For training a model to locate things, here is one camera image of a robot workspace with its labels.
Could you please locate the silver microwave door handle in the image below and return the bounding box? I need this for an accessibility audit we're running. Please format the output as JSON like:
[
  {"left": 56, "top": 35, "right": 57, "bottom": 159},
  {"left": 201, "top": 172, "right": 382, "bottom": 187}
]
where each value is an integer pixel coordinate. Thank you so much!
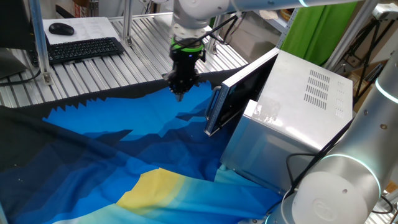
[{"left": 204, "top": 85, "right": 223, "bottom": 121}]

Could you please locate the green fabric backdrop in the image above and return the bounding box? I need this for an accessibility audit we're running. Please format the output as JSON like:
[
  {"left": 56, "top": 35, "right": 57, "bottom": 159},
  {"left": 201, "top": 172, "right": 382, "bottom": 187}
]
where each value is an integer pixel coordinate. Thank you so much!
[{"left": 279, "top": 1, "right": 358, "bottom": 67}]

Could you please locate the aluminium frame post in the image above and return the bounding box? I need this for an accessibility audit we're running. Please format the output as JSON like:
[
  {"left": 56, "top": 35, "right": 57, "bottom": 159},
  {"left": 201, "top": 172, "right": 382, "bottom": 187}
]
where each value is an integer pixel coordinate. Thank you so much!
[
  {"left": 122, "top": 0, "right": 135, "bottom": 47},
  {"left": 27, "top": 0, "right": 53, "bottom": 86},
  {"left": 205, "top": 14, "right": 224, "bottom": 55}
]

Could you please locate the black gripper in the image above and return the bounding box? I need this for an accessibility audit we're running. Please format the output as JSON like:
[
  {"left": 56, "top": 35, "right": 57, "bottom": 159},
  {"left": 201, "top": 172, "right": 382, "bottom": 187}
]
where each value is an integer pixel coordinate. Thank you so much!
[{"left": 162, "top": 46, "right": 206, "bottom": 103}]

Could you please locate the horizontal aluminium rail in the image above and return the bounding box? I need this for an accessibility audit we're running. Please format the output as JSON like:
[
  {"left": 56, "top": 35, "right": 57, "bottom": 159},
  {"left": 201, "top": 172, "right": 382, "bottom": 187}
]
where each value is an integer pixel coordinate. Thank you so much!
[{"left": 107, "top": 11, "right": 175, "bottom": 22}]

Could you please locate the brown cardboard box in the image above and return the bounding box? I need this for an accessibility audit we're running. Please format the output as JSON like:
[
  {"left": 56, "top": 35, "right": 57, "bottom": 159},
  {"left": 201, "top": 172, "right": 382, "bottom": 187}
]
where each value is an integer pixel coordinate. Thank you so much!
[{"left": 347, "top": 60, "right": 379, "bottom": 113}]

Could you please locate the black computer monitor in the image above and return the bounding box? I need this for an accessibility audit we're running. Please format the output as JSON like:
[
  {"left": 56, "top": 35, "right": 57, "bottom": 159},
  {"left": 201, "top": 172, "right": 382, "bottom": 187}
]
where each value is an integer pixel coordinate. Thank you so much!
[{"left": 0, "top": 0, "right": 35, "bottom": 80}]

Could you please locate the slanted aluminium profile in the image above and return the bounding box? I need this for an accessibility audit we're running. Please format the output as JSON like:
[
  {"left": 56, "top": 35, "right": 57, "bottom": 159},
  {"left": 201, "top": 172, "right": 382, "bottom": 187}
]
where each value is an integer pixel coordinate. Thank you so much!
[{"left": 323, "top": 0, "right": 379, "bottom": 72}]

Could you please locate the black tripod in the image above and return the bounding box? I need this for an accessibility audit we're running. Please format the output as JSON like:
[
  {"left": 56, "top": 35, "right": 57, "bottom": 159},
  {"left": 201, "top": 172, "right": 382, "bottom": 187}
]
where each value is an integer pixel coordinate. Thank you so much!
[{"left": 341, "top": 17, "right": 397, "bottom": 103}]

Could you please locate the blue mountain print cloth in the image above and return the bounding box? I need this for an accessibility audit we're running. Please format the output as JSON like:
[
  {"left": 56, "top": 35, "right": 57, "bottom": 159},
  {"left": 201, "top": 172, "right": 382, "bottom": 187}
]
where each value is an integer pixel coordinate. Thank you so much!
[{"left": 0, "top": 67, "right": 283, "bottom": 224}]

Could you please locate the black glass microwave door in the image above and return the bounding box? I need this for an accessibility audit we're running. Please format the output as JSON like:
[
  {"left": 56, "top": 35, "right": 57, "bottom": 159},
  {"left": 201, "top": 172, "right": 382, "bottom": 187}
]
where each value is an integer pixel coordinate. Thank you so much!
[{"left": 203, "top": 47, "right": 280, "bottom": 137}]

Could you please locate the green wrist adapter ring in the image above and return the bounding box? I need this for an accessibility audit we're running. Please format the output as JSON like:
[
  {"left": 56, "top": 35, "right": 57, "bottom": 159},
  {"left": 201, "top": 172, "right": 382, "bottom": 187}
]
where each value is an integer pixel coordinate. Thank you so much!
[{"left": 170, "top": 37, "right": 206, "bottom": 53}]

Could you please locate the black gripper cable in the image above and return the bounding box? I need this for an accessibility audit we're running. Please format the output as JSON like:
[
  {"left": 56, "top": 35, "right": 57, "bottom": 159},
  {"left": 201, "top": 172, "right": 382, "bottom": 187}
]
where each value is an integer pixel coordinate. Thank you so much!
[{"left": 172, "top": 11, "right": 248, "bottom": 50}]

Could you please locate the black monitor cable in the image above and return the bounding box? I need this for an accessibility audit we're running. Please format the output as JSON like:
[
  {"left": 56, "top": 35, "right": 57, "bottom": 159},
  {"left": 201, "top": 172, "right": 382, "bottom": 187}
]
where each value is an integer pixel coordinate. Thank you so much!
[{"left": 0, "top": 68, "right": 43, "bottom": 88}]

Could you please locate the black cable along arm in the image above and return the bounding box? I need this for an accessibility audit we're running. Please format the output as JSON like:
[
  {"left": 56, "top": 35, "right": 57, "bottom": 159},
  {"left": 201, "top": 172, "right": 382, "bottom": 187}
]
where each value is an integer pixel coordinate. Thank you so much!
[{"left": 266, "top": 119, "right": 355, "bottom": 215}]

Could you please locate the black computer mouse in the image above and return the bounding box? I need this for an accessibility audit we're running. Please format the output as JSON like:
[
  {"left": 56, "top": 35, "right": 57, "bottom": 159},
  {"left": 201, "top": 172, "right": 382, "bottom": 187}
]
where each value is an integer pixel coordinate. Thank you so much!
[{"left": 49, "top": 22, "right": 75, "bottom": 36}]

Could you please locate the white paper sheet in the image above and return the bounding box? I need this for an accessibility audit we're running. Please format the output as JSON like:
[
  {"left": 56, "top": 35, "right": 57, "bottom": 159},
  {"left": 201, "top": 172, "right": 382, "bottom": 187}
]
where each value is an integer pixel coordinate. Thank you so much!
[{"left": 42, "top": 16, "right": 121, "bottom": 45}]

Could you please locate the grey metal shelf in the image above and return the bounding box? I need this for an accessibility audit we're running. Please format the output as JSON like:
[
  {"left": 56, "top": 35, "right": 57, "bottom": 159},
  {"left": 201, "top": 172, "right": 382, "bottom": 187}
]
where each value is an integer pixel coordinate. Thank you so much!
[{"left": 251, "top": 6, "right": 299, "bottom": 49}]

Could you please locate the silver Galanz microwave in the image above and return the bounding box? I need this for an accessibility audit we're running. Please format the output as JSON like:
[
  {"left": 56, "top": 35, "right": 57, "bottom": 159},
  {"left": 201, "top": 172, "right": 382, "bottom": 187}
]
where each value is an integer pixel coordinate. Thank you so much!
[{"left": 220, "top": 49, "right": 354, "bottom": 195}]

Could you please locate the flat metal base plate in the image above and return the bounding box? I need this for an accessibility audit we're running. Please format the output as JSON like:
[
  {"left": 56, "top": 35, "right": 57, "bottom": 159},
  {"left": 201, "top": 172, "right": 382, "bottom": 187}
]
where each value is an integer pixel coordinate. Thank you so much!
[{"left": 153, "top": 12, "right": 175, "bottom": 32}]

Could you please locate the black computer keyboard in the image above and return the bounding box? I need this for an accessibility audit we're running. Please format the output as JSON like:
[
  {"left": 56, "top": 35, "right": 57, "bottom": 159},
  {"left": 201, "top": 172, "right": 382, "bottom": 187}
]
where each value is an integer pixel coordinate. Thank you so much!
[{"left": 27, "top": 37, "right": 126, "bottom": 67}]

